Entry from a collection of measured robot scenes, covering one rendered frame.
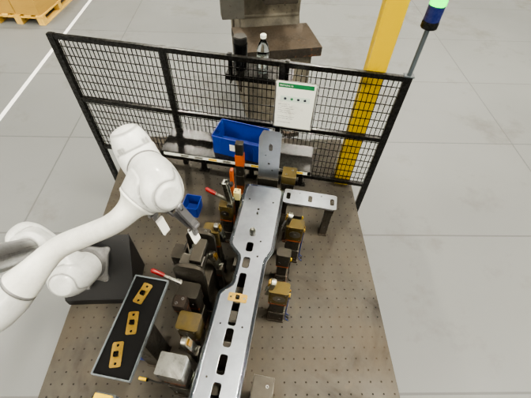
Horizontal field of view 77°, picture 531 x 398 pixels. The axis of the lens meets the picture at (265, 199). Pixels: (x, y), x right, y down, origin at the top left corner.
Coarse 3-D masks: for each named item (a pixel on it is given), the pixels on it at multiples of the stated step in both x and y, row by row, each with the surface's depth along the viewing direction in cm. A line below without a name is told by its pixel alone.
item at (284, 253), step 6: (282, 252) 164; (288, 252) 164; (276, 258) 166; (282, 258) 164; (288, 258) 163; (276, 264) 170; (282, 264) 168; (288, 264) 168; (276, 270) 181; (282, 270) 175; (288, 270) 176; (276, 276) 181; (282, 276) 179
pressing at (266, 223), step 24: (264, 192) 186; (240, 216) 175; (264, 216) 175; (240, 240) 166; (264, 240) 166; (240, 264) 158; (264, 264) 158; (216, 312) 143; (240, 312) 143; (216, 336) 137; (240, 336) 137; (216, 360) 131; (240, 360) 132; (192, 384) 126; (240, 384) 127
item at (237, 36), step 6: (234, 36) 170; (240, 36) 170; (246, 36) 171; (234, 42) 171; (240, 42) 170; (246, 42) 172; (234, 48) 174; (240, 48) 172; (246, 48) 174; (240, 54) 175; (246, 54) 176; (240, 66) 180; (246, 66) 182
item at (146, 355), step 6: (156, 330) 139; (150, 336) 133; (156, 336) 140; (162, 336) 147; (150, 342) 134; (156, 342) 141; (162, 342) 149; (144, 348) 132; (150, 348) 135; (156, 348) 143; (162, 348) 150; (168, 348) 159; (144, 354) 139; (150, 354) 138; (156, 354) 144; (150, 360) 148; (156, 360) 145
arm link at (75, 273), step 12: (84, 252) 158; (60, 264) 142; (72, 264) 144; (84, 264) 148; (96, 264) 156; (60, 276) 139; (72, 276) 140; (84, 276) 145; (96, 276) 155; (48, 288) 140; (60, 288) 140; (72, 288) 140; (84, 288) 147
